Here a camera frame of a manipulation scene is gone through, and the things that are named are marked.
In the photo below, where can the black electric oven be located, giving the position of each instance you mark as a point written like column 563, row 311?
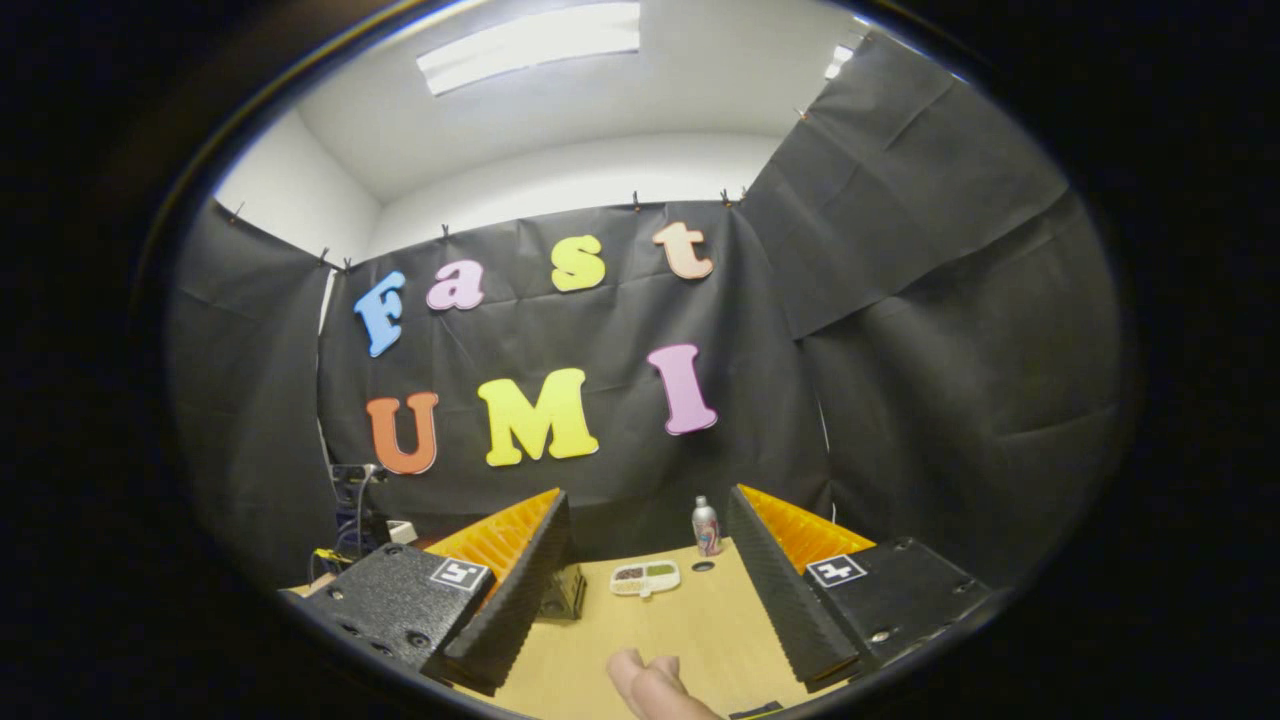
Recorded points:
column 563, row 595

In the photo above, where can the large ceiling light panel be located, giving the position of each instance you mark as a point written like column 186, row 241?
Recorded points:
column 530, row 45

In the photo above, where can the silver printed bottle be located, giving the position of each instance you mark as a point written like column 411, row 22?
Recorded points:
column 707, row 528

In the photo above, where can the small ceiling light panel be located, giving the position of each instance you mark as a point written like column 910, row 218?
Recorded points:
column 838, row 62

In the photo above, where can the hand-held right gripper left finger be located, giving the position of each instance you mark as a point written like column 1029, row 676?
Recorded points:
column 515, row 595

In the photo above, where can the white divided snack dish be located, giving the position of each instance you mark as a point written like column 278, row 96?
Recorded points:
column 645, row 578

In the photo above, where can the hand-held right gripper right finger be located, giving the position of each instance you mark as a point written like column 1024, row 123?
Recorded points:
column 780, row 590

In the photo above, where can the black backdrop cloth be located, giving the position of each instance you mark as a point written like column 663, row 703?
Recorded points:
column 950, row 350

